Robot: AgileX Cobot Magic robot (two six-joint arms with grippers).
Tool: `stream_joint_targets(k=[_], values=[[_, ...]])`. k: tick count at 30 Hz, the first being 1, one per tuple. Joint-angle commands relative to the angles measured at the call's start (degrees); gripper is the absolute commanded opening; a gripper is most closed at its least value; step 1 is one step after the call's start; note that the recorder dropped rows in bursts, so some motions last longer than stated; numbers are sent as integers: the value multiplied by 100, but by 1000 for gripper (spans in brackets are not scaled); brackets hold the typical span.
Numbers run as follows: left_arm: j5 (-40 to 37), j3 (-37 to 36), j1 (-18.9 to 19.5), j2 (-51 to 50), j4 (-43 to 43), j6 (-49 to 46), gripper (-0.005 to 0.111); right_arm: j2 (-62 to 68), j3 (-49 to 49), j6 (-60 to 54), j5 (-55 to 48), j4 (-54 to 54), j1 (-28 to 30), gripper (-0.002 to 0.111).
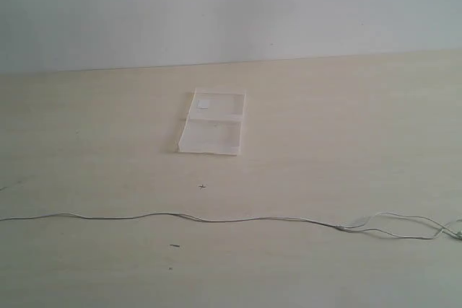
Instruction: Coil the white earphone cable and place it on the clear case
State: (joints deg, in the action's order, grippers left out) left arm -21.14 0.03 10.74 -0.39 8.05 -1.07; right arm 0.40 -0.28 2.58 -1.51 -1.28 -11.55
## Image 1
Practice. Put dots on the clear plastic storage box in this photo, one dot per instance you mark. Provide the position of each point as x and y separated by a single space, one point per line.
214 122

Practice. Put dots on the white wired earphones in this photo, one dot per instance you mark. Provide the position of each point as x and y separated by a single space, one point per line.
360 228

